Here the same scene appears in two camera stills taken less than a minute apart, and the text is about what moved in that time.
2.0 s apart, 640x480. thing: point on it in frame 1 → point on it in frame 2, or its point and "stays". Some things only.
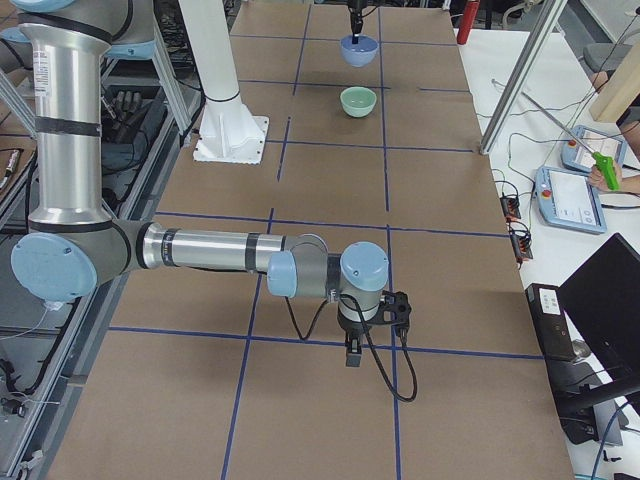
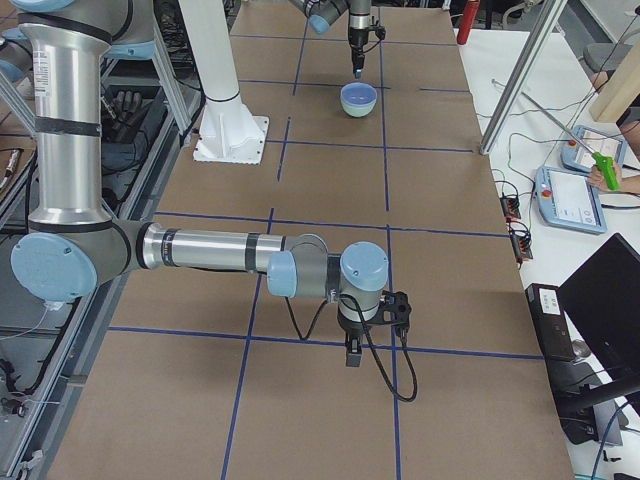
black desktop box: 551,322 stays
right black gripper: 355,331 stays
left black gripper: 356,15 → 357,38
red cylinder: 469,17 stays
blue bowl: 360,54 → 358,93
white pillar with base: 227,132 stays
